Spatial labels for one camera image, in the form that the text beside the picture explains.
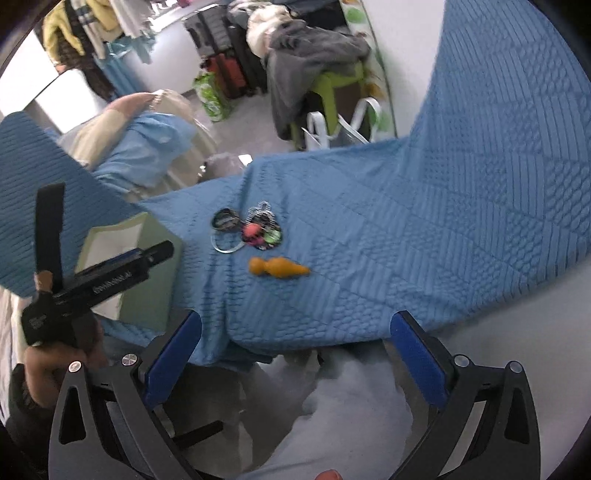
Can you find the leaf print panel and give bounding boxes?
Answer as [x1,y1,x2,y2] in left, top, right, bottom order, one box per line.
[341,0,399,139]

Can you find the green plastic stool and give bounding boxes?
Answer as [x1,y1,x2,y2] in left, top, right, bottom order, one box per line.
[290,68,371,149]

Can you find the grey clothing pile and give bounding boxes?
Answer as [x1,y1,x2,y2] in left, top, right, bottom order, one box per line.
[267,21,371,140]

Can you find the orange gourd pendant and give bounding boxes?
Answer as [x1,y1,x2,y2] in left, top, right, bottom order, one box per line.
[248,257,311,281]

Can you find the white handled bag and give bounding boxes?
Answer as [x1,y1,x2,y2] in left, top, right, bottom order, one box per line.
[306,96,382,151]

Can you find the person's left forearm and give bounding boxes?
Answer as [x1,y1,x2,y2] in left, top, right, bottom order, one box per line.
[6,364,61,444]

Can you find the hanging clothes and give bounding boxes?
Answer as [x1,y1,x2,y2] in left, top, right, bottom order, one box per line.
[41,0,155,103]

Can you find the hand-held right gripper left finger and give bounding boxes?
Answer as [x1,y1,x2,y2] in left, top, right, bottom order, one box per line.
[48,309,202,480]

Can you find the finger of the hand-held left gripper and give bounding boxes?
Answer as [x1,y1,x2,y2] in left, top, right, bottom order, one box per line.
[133,239,176,274]
[36,183,66,296]

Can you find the green shopping bag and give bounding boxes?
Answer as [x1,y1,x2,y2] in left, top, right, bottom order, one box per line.
[193,71,232,123]

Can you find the beige quilt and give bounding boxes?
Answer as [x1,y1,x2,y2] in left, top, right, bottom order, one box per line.
[59,90,219,186]

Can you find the cream clothing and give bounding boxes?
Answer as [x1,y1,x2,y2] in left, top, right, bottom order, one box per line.
[246,6,297,60]

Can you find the black suitcase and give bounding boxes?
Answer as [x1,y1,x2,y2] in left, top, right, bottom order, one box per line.
[184,4,269,99]

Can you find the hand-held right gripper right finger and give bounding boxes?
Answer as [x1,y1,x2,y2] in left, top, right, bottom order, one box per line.
[390,310,542,480]

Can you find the light blue pillow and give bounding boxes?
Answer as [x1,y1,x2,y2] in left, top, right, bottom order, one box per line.
[90,113,198,200]

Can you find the white cabinet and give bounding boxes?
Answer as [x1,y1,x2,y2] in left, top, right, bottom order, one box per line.
[0,28,95,136]

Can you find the person's left hand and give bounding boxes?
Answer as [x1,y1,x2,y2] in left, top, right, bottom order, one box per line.
[23,318,108,408]

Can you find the red suitcase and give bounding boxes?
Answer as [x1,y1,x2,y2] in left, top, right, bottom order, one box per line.
[205,53,249,100]

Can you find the green jewelry box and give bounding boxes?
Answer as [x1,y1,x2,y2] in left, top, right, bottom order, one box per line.
[76,213,183,332]

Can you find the silver bangle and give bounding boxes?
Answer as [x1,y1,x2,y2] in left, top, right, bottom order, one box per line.
[211,228,246,254]

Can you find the blue textured blanket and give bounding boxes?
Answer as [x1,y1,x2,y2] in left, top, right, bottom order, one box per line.
[0,0,591,370]

